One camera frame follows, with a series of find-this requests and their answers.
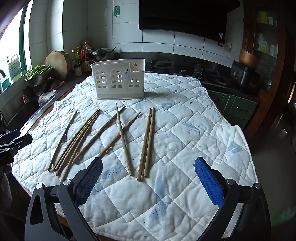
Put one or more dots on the grey rag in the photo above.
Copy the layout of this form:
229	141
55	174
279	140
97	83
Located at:
47	98

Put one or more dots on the wooden glass door cabinet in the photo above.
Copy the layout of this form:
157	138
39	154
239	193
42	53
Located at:
266	34

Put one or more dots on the white plastic utensil holder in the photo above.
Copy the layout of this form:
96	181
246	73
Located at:
115	92

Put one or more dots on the white plastic jug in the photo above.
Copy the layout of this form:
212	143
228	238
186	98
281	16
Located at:
15	68

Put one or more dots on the slim clear bottle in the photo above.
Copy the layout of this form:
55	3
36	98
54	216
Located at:
73	59

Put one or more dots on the metal cooking pot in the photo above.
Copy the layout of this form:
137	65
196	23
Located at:
104	54

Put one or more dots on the green cabinet doors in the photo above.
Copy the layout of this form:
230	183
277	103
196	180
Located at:
231	106

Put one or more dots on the black kitchen appliance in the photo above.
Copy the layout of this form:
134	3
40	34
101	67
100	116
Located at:
245	75

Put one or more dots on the black range hood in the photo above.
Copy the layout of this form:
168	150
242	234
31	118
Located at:
185	16

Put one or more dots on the small glass jar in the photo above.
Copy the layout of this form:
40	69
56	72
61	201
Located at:
78	70

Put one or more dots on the large oil bottle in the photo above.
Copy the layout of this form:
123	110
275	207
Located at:
87	58

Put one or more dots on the green wall hook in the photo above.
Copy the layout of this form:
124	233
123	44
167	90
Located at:
116	11

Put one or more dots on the wall socket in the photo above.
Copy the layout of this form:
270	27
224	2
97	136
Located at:
227	45

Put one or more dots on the green leafy vegetables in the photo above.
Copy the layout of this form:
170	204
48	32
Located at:
38	70

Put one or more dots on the yellow cap sauce bottle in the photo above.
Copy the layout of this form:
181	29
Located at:
78	54

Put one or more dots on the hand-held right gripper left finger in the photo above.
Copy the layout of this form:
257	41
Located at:
89	180

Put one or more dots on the round wooden chopping block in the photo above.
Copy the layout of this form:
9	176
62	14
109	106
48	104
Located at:
57	63

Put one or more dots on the copper bowl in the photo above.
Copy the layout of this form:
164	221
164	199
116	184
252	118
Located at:
249	58

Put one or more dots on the metal bowl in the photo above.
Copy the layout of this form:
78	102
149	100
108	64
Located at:
34	81

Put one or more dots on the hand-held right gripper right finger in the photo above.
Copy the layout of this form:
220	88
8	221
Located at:
208	183

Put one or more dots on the gas stove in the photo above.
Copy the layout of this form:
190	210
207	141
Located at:
185	69

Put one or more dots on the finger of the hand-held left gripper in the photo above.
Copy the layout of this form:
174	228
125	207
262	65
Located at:
10	135
22	141

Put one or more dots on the white quilted blanket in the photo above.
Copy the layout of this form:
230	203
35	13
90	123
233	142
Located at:
185	139

